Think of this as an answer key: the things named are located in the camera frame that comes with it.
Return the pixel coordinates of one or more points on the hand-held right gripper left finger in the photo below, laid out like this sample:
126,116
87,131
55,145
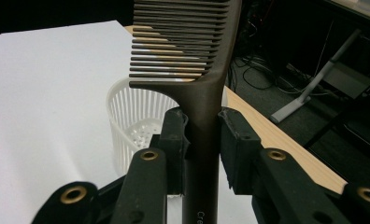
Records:
170,146

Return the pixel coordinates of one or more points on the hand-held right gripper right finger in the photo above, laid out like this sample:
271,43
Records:
239,149

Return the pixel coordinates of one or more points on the dark brown comb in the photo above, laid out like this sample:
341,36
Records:
202,124

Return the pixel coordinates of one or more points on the white plastic basket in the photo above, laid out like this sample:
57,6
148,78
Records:
127,124

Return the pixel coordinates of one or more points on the white table leg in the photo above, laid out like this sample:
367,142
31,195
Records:
298,104

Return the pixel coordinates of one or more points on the black folding chair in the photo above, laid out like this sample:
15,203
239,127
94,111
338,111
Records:
354,130

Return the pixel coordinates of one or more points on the light wooden table top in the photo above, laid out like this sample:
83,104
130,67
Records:
360,7

